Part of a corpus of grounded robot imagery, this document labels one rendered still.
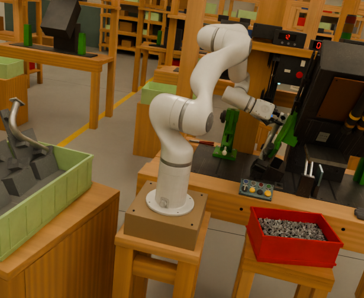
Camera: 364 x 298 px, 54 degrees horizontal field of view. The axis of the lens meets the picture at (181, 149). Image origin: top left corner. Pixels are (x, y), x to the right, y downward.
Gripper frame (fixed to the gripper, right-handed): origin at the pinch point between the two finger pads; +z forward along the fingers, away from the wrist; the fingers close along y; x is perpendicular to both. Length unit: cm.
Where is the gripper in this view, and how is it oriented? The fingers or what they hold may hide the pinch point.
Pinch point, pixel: (280, 119)
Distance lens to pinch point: 189.4
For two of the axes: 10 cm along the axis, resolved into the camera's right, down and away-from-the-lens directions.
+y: 4.3, -8.3, 3.7
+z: 9.0, 4.4, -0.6
